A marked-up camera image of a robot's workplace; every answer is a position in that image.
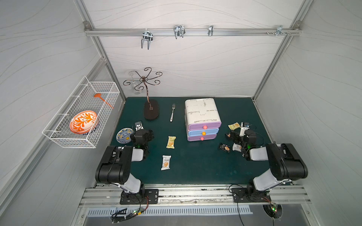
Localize white cookie packet one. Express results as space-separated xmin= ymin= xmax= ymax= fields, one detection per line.
xmin=161 ymin=155 xmax=171 ymax=171

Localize right round controller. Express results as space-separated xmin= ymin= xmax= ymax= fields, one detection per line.
xmin=263 ymin=204 xmax=283 ymax=219

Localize metal hook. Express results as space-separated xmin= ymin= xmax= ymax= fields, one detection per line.
xmin=266 ymin=25 xmax=291 ymax=37
xmin=141 ymin=31 xmax=153 ymax=50
xmin=173 ymin=25 xmax=185 ymax=39
xmin=208 ymin=25 xmax=214 ymax=37

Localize black metal mug tree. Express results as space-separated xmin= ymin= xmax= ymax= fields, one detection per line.
xmin=123 ymin=67 xmax=163 ymax=121

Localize orange patterned plate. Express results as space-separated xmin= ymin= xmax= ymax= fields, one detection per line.
xmin=69 ymin=110 xmax=99 ymax=135

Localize white drawer cabinet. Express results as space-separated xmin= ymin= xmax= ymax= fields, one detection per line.
xmin=185 ymin=98 xmax=222 ymax=130

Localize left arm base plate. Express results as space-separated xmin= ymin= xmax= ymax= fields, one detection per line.
xmin=119 ymin=189 xmax=159 ymax=205

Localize orange spatula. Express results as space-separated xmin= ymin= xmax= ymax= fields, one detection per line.
xmin=93 ymin=93 xmax=114 ymax=109

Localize aluminium top rail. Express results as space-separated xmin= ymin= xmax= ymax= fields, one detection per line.
xmin=85 ymin=28 xmax=302 ymax=38

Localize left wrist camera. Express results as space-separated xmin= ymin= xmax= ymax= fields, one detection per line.
xmin=135 ymin=121 xmax=144 ymax=131

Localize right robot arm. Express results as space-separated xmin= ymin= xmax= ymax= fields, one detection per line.
xmin=225 ymin=130 xmax=308 ymax=195

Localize white cookie packet two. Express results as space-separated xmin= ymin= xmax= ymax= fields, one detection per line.
xmin=232 ymin=143 xmax=243 ymax=153

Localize gold cookie packet two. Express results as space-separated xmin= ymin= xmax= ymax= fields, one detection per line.
xmin=228 ymin=122 xmax=241 ymax=131

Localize silver fork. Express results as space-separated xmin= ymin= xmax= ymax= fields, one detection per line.
xmin=170 ymin=104 xmax=176 ymax=122

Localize black cookie packet two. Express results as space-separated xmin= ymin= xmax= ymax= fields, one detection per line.
xmin=218 ymin=143 xmax=231 ymax=153

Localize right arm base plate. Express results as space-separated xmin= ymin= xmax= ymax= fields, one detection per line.
xmin=230 ymin=187 xmax=272 ymax=203

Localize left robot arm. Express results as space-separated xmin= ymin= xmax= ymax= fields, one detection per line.
xmin=95 ymin=129 xmax=154 ymax=196

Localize gold cookie packet one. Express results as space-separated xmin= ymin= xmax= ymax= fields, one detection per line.
xmin=166 ymin=136 xmax=176 ymax=149

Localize blue yellow patterned bowl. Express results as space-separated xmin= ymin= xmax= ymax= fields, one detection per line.
xmin=116 ymin=128 xmax=134 ymax=144

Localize left wiring bundle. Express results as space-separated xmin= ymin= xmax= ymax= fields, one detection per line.
xmin=110 ymin=207 xmax=142 ymax=224

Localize white wire basket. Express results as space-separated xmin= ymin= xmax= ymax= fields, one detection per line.
xmin=42 ymin=77 xmax=120 ymax=148

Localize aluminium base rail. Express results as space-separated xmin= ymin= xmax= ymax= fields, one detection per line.
xmin=79 ymin=184 xmax=312 ymax=207

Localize white vent grille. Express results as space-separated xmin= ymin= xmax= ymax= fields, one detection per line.
xmin=87 ymin=205 xmax=253 ymax=218

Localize blue drawer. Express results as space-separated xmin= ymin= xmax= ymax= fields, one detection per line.
xmin=187 ymin=128 xmax=219 ymax=137

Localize purple drawer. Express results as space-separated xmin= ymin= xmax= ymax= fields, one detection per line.
xmin=187 ymin=134 xmax=217 ymax=142
xmin=187 ymin=121 xmax=222 ymax=131

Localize black cookie packet one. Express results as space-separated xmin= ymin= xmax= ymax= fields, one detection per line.
xmin=225 ymin=133 xmax=232 ymax=140

